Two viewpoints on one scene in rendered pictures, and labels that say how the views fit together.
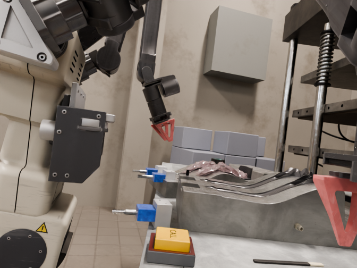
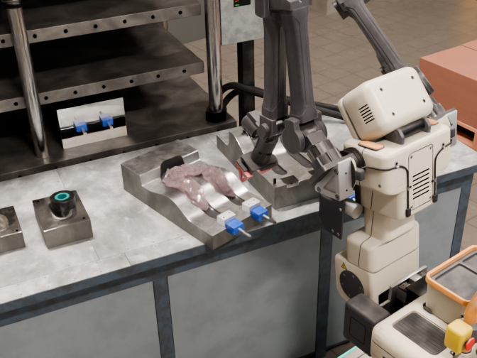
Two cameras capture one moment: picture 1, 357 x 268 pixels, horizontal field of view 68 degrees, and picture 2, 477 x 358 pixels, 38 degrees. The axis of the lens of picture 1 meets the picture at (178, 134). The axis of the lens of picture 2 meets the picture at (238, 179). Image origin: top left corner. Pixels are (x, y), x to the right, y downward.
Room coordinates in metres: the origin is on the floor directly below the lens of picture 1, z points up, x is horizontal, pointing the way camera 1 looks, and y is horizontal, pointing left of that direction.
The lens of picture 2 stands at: (1.72, 1.76, 2.12)
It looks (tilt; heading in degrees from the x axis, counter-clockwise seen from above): 31 degrees down; 248
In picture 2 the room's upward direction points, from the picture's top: 2 degrees counter-clockwise
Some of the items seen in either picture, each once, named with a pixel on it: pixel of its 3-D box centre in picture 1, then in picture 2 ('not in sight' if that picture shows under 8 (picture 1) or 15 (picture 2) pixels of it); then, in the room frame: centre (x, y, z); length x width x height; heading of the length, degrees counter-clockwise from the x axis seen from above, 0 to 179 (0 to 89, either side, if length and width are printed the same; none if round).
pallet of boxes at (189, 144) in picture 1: (222, 178); not in sight; (3.17, -0.58, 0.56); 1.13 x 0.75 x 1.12; 108
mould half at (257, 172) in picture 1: (215, 178); (194, 190); (1.10, -0.17, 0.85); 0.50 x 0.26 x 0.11; 109
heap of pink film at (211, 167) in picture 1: (217, 168); (195, 178); (1.09, -0.17, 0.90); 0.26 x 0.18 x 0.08; 109
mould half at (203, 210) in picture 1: (268, 199); (275, 153); (0.74, -0.27, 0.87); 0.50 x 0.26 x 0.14; 92
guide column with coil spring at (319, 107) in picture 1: (315, 136); (28, 82); (1.53, -0.78, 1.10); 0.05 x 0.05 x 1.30
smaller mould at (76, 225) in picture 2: not in sight; (62, 218); (1.55, -0.22, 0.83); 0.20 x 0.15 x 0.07; 92
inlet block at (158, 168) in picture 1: (149, 172); (236, 228); (1.05, 0.10, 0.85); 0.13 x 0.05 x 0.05; 109
